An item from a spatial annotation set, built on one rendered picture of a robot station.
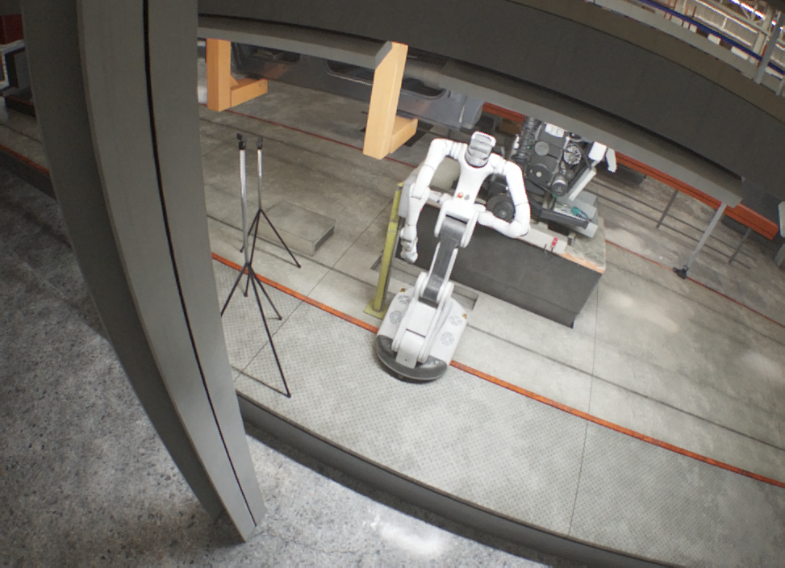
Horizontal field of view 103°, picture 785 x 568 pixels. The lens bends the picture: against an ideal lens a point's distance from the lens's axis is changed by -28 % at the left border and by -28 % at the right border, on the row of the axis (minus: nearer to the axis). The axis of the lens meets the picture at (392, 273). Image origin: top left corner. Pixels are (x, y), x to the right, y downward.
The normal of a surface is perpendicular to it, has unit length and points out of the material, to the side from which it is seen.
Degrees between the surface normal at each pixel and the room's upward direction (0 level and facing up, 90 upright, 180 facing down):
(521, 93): 26
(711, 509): 0
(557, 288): 90
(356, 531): 0
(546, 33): 90
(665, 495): 0
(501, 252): 90
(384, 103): 90
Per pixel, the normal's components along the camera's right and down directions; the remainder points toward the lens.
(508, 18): -0.39, 0.56
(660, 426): 0.16, -0.74
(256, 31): -0.03, -0.42
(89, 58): 0.91, 0.37
